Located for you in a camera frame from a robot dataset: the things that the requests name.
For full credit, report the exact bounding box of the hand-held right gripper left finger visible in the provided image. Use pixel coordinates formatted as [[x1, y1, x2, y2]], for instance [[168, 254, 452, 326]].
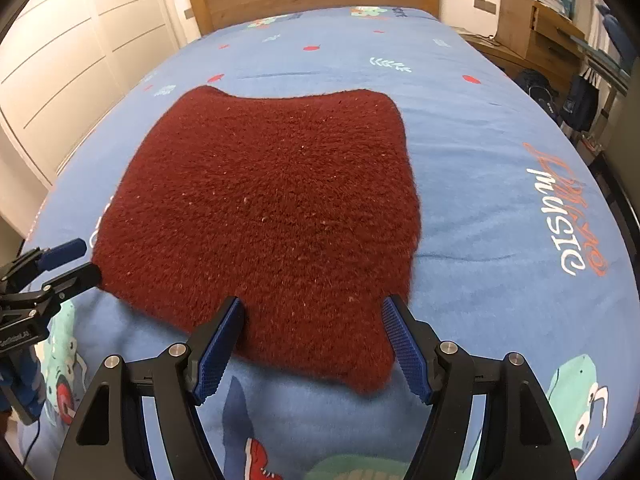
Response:
[[52, 295, 247, 480]]

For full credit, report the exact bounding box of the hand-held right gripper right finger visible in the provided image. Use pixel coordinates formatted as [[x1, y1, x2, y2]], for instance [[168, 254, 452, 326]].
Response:
[[381, 294, 576, 480]]

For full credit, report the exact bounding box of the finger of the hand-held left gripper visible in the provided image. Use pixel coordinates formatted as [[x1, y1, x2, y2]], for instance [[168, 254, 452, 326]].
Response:
[[35, 239, 88, 272], [42, 261, 103, 311]]

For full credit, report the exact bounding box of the dark red knit sweater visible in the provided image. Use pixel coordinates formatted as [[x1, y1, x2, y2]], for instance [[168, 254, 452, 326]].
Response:
[[91, 85, 425, 396]]

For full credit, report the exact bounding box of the person's left hand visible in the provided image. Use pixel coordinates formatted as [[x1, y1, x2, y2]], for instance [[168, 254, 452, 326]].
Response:
[[0, 352, 43, 418]]

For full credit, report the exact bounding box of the blue printed blanket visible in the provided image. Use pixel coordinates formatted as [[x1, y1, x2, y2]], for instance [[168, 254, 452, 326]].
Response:
[[20, 6, 636, 480]]

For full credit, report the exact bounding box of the white wardrobe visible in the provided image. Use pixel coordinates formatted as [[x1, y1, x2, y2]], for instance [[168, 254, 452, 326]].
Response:
[[0, 0, 201, 196]]

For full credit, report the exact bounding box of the dark backpack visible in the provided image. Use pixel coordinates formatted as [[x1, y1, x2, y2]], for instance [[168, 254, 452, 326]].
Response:
[[514, 69, 560, 123]]

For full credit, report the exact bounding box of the navy tote bag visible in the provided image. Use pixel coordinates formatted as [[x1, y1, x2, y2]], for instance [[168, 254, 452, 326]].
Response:
[[564, 72, 601, 133]]

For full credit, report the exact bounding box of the wooden desk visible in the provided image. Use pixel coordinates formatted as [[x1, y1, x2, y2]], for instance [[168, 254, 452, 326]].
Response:
[[460, 30, 626, 93]]

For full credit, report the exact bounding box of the wooden desk organizer box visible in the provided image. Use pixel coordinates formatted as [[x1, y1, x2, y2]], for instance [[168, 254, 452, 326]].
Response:
[[495, 0, 586, 61]]

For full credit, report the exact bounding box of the blue cloth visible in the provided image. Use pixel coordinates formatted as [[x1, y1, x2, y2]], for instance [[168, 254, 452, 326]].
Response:
[[597, 5, 633, 73]]

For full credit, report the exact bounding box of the thin grey cable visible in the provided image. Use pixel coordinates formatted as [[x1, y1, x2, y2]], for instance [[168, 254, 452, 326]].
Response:
[[20, 417, 42, 467]]

